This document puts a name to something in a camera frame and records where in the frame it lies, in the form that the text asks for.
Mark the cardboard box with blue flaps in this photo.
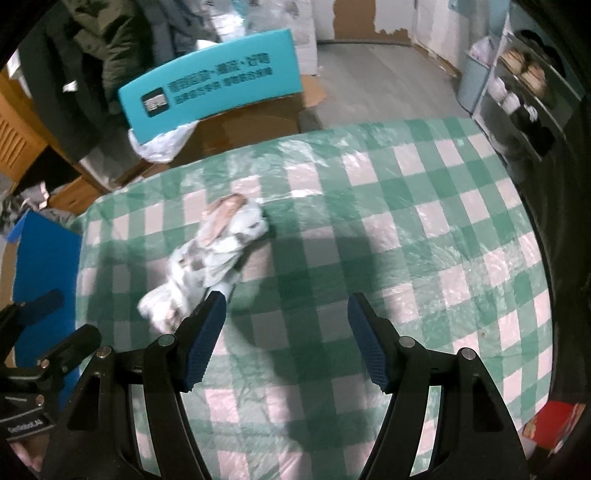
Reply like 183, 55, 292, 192
0, 28, 328, 370

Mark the dark grey clothes pile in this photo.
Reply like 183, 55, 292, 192
0, 185, 52, 241

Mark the olive hanging jacket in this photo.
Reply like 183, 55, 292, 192
64, 0, 155, 95

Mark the white patterned soft cloth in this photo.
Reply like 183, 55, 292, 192
137, 194, 271, 334

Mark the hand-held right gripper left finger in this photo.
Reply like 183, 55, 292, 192
39, 290, 228, 480

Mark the black shoe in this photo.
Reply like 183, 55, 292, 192
512, 106, 557, 155

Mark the white plastic-wrapped package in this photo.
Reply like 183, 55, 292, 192
198, 0, 320, 77

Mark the dark blue hanging coat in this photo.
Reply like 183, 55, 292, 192
147, 0, 220, 61

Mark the person's left hand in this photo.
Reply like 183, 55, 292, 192
9, 438, 51, 472

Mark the light blue shoe rack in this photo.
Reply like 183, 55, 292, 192
456, 9, 588, 163

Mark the green checkered tablecloth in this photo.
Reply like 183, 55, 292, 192
74, 117, 555, 480

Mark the brown shoe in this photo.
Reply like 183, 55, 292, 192
522, 62, 549, 89

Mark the red box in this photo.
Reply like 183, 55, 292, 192
522, 401, 586, 452

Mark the black hanging jacket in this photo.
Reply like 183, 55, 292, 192
18, 14, 123, 162

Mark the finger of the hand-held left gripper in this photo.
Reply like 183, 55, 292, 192
0, 290, 65, 333
25, 324, 102, 386

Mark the wooden louvred wardrobe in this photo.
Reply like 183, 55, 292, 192
0, 74, 109, 215

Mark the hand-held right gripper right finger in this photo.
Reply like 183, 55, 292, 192
347, 292, 529, 480

